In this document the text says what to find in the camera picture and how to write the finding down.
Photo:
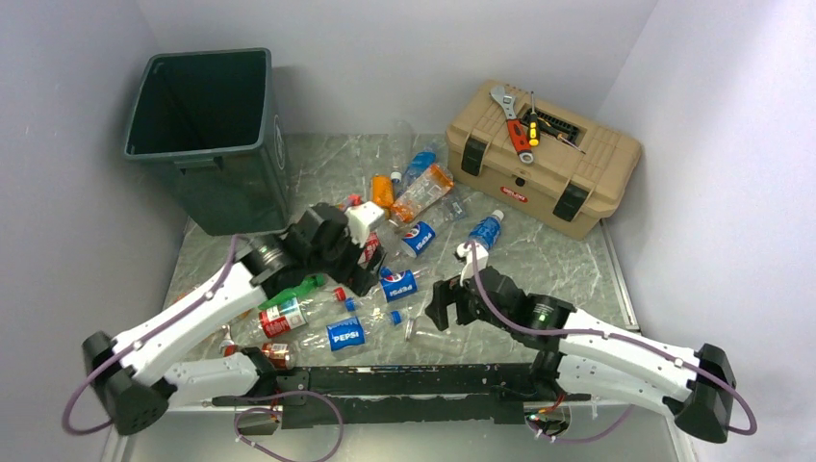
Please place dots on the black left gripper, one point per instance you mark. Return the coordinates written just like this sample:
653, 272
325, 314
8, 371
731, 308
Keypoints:
361, 280

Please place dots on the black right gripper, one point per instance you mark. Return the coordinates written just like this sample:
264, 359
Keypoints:
446, 293

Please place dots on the red label clear bottle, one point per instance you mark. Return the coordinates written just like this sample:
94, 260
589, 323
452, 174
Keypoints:
371, 244

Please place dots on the clear ribbed plastic jar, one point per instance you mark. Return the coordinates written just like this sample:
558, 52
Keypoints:
423, 333

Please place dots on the white-capped blue water bottle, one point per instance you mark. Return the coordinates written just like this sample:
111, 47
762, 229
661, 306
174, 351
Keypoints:
487, 231

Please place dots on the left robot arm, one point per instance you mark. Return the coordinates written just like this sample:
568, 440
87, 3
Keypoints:
140, 373

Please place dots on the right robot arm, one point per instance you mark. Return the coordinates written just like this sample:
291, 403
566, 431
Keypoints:
579, 354

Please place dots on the dark green trash bin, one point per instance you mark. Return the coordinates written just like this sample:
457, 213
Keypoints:
206, 126

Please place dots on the green plastic bottle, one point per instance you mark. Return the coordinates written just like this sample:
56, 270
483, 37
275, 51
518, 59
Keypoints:
293, 293

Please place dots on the crushed clear blue bottle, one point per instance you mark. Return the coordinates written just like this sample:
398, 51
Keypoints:
456, 201

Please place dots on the red label Coke bottle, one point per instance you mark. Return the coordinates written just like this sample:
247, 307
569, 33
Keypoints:
271, 320

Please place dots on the small orange juice bottle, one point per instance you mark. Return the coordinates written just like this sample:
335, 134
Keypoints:
382, 192

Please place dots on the crushed red soda can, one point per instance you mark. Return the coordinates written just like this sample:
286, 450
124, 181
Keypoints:
281, 355

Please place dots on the clear orange-label bottle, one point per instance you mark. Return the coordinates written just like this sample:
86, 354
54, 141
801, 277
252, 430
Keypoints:
435, 182

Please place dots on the blue label water bottle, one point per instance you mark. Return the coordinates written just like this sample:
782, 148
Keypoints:
405, 174

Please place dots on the tall clear bottle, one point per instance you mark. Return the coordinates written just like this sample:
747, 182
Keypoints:
402, 139

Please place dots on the tan plastic toolbox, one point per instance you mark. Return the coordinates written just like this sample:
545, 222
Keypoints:
580, 170

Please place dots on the yellow black screwdriver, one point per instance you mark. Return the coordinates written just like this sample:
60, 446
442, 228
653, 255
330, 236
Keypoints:
533, 131

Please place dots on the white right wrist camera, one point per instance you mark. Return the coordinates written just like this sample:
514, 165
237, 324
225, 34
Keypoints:
474, 257

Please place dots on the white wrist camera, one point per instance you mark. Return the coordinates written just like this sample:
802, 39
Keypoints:
362, 220
474, 257

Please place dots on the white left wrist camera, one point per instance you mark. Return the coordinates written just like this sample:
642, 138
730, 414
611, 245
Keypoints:
362, 220

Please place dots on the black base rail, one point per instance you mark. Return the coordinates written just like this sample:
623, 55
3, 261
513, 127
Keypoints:
502, 393

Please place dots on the red-handled adjustable wrench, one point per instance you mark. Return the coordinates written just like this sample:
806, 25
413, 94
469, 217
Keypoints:
517, 132

